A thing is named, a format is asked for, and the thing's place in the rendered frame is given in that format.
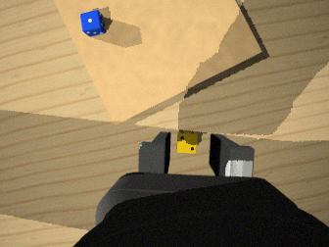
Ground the blue die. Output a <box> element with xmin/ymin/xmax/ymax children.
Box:
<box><xmin>80</xmin><ymin>10</ymin><xmax>106</xmax><ymax>37</ymax></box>

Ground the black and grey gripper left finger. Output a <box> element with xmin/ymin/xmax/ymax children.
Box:
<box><xmin>138</xmin><ymin>131</ymin><xmax>171</xmax><ymax>173</ymax></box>

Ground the yellow die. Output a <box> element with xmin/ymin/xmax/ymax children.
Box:
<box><xmin>177</xmin><ymin>131</ymin><xmax>198</xmax><ymax>153</ymax></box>

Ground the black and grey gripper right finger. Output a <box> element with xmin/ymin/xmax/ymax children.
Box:
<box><xmin>209</xmin><ymin>134</ymin><xmax>255</xmax><ymax>177</ymax></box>

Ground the tan flat mat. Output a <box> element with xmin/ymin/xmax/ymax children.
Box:
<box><xmin>54</xmin><ymin>0</ymin><xmax>261</xmax><ymax>125</ymax></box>

